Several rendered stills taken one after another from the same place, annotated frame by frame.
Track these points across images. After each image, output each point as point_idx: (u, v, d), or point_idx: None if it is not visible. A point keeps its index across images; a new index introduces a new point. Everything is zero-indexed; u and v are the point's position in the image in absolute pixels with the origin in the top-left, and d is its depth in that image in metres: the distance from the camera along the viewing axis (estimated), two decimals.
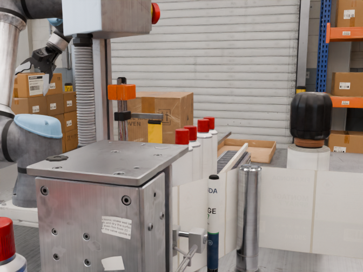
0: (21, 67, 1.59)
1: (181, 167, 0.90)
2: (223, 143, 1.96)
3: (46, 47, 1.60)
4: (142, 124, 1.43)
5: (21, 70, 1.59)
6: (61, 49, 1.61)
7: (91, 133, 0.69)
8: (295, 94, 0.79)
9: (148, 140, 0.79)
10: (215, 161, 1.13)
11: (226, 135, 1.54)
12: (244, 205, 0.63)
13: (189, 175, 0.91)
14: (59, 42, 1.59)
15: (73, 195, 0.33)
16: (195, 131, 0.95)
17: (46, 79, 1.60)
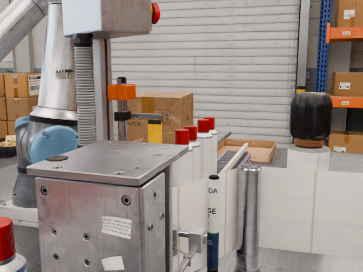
0: None
1: (181, 167, 0.90)
2: (223, 143, 1.96)
3: None
4: (142, 124, 1.43)
5: None
6: None
7: (91, 133, 0.69)
8: (295, 94, 0.79)
9: (148, 140, 0.79)
10: (215, 161, 1.13)
11: (226, 135, 1.54)
12: (244, 205, 0.63)
13: (189, 175, 0.91)
14: None
15: (73, 195, 0.33)
16: (195, 131, 0.95)
17: None
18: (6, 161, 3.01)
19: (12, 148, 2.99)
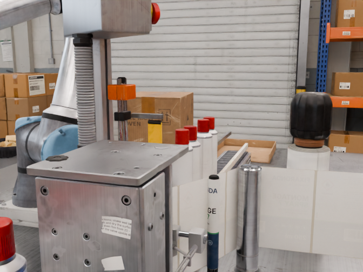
0: None
1: (181, 167, 0.90)
2: (223, 143, 1.96)
3: None
4: (142, 124, 1.43)
5: None
6: None
7: (91, 133, 0.69)
8: (295, 94, 0.79)
9: (148, 140, 0.79)
10: (215, 161, 1.13)
11: (226, 135, 1.54)
12: (244, 205, 0.63)
13: (189, 175, 0.91)
14: None
15: (73, 195, 0.33)
16: (195, 131, 0.95)
17: None
18: (6, 161, 3.01)
19: (12, 148, 2.99)
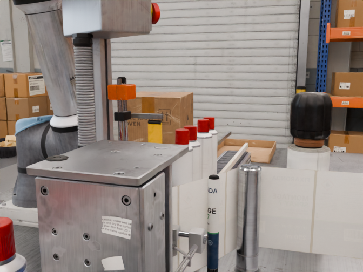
0: None
1: (181, 167, 0.90)
2: (223, 143, 1.96)
3: None
4: (142, 124, 1.43)
5: None
6: None
7: (91, 133, 0.69)
8: (295, 94, 0.79)
9: (148, 140, 0.79)
10: (215, 161, 1.13)
11: (226, 135, 1.54)
12: (244, 205, 0.63)
13: (189, 175, 0.91)
14: None
15: (73, 195, 0.33)
16: (195, 131, 0.95)
17: None
18: (6, 161, 3.01)
19: (12, 148, 2.99)
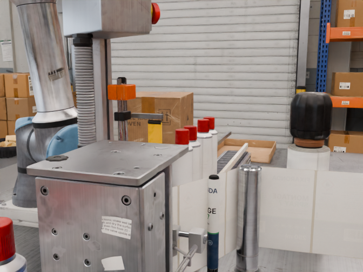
0: None
1: (181, 167, 0.90)
2: (223, 143, 1.96)
3: None
4: (142, 124, 1.43)
5: None
6: None
7: (91, 133, 0.69)
8: (295, 94, 0.79)
9: (148, 140, 0.79)
10: (215, 161, 1.13)
11: (226, 135, 1.54)
12: (244, 205, 0.63)
13: (189, 175, 0.91)
14: None
15: (73, 195, 0.33)
16: (195, 131, 0.95)
17: None
18: (6, 161, 3.01)
19: (12, 148, 2.99)
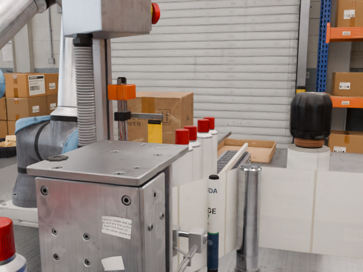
0: None
1: (181, 167, 0.90)
2: (223, 143, 1.96)
3: None
4: (142, 124, 1.43)
5: None
6: None
7: (91, 133, 0.69)
8: (295, 94, 0.79)
9: (148, 140, 0.79)
10: (215, 161, 1.13)
11: (226, 135, 1.54)
12: (244, 205, 0.63)
13: (189, 175, 0.91)
14: None
15: (73, 195, 0.33)
16: (195, 131, 0.95)
17: None
18: (6, 161, 3.01)
19: (12, 148, 2.99)
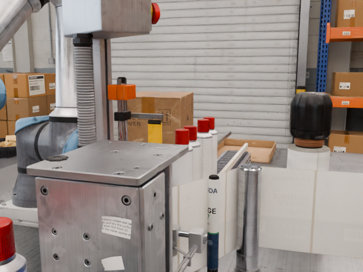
0: None
1: (181, 167, 0.90)
2: (223, 143, 1.96)
3: None
4: (142, 124, 1.43)
5: None
6: None
7: (91, 133, 0.69)
8: (295, 94, 0.79)
9: (148, 140, 0.79)
10: (215, 161, 1.13)
11: (226, 135, 1.54)
12: (244, 205, 0.63)
13: (189, 175, 0.91)
14: None
15: (73, 195, 0.33)
16: (195, 131, 0.95)
17: None
18: (6, 161, 3.01)
19: (12, 148, 2.99)
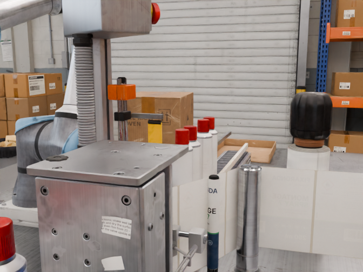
0: None
1: (181, 167, 0.90)
2: (223, 143, 1.96)
3: None
4: (142, 124, 1.43)
5: None
6: None
7: (91, 133, 0.69)
8: (295, 94, 0.79)
9: (148, 140, 0.79)
10: (215, 161, 1.13)
11: (226, 135, 1.54)
12: (244, 205, 0.63)
13: (189, 175, 0.91)
14: None
15: (73, 195, 0.33)
16: (195, 131, 0.95)
17: None
18: (6, 161, 3.01)
19: (12, 148, 2.99)
